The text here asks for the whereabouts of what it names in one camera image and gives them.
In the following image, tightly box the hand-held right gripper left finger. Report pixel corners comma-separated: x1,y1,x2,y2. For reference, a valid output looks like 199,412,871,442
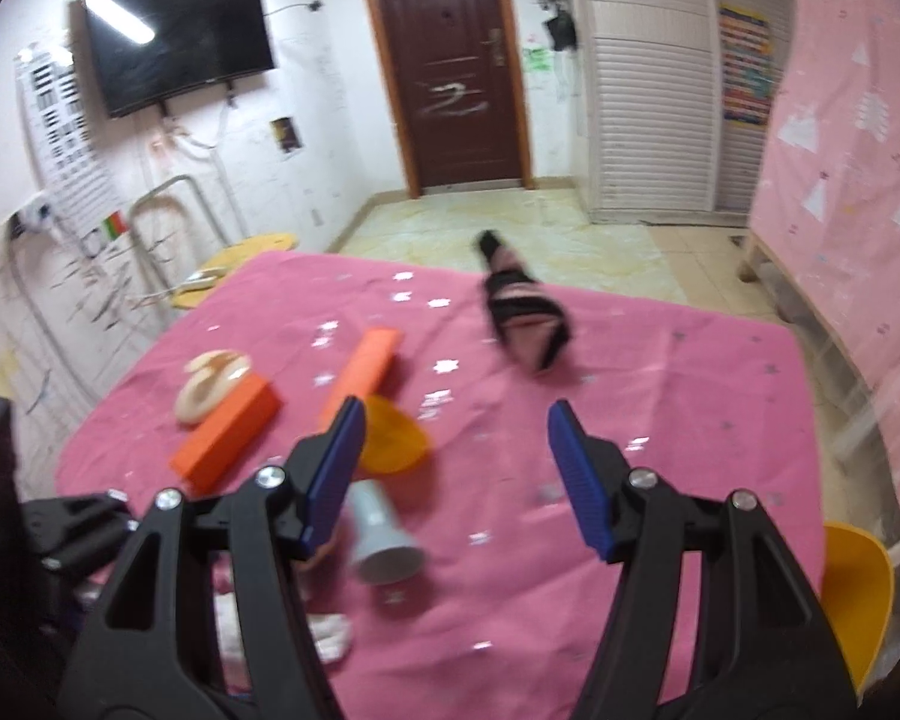
56,395,368,720

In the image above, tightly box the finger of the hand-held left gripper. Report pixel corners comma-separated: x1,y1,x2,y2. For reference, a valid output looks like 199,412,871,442
21,490,143,578

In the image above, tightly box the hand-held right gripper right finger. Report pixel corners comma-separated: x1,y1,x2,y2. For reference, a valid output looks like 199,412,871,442
546,400,845,720

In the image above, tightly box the yellow plastic funnel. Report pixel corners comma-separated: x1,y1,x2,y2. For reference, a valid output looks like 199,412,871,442
361,392,432,475

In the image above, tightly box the grey cup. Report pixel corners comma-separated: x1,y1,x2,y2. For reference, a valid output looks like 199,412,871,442
343,480,427,586

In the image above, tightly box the long orange box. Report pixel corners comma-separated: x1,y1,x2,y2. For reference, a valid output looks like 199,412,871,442
317,328,406,428

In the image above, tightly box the cream sock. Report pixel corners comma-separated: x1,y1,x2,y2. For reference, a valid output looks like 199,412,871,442
306,613,355,665

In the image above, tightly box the black and pink striped sock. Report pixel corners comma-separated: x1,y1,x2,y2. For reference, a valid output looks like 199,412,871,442
476,231,573,378

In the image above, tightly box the pink starry tablecloth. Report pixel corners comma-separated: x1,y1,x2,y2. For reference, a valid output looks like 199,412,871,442
54,251,830,720

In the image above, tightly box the chair with yellow wooden seat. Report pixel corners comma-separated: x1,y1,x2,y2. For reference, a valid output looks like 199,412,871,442
131,174,299,312

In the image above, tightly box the white chair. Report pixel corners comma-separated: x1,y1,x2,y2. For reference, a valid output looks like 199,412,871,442
831,382,900,567

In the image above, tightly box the yellow plastic basin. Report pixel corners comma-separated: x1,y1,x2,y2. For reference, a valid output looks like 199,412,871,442
823,521,895,695

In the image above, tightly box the white slatted wardrobe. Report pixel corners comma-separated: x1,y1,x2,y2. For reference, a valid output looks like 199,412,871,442
562,0,796,226

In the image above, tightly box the dark brown wooden door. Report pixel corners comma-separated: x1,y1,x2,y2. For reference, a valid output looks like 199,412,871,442
352,0,535,200

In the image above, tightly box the white eye chart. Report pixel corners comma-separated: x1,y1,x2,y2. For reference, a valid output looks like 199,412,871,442
15,45,117,241

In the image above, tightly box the pink tree print sheet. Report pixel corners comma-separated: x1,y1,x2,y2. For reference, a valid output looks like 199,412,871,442
748,0,900,563

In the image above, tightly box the small black handbag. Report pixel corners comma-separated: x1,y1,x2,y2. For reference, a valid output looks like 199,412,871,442
544,11,577,52

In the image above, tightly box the wooden bed frame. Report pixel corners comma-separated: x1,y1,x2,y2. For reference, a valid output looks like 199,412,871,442
736,229,875,395

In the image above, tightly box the colourful wall poster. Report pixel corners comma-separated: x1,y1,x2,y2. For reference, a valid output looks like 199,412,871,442
718,6,772,125

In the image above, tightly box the black wall television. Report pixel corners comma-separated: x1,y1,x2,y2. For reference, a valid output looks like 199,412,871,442
82,0,278,119

